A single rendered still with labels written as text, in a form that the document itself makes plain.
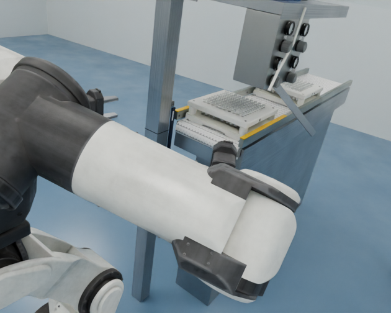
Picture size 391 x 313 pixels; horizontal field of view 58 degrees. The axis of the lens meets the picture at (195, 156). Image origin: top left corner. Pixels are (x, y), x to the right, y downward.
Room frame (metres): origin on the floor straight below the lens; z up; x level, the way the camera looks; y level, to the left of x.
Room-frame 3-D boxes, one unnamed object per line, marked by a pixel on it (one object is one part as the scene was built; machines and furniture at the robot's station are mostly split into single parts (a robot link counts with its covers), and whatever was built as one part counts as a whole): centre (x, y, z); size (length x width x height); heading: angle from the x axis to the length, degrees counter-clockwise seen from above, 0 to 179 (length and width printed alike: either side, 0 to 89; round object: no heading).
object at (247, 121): (1.23, -0.11, 0.95); 0.25 x 0.24 x 0.02; 58
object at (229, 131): (1.23, -0.11, 0.91); 0.24 x 0.24 x 0.02; 58
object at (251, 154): (1.66, -0.38, 0.83); 1.30 x 0.29 x 0.10; 148
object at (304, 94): (1.66, -0.39, 0.95); 0.25 x 0.24 x 0.02; 57
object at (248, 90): (1.72, -0.26, 0.91); 1.32 x 0.02 x 0.03; 148
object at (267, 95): (1.66, -0.39, 0.91); 0.24 x 0.24 x 0.02; 57
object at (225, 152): (0.67, -0.07, 0.98); 0.12 x 0.10 x 0.13; 179
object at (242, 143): (1.57, -0.49, 0.91); 1.32 x 0.02 x 0.03; 148
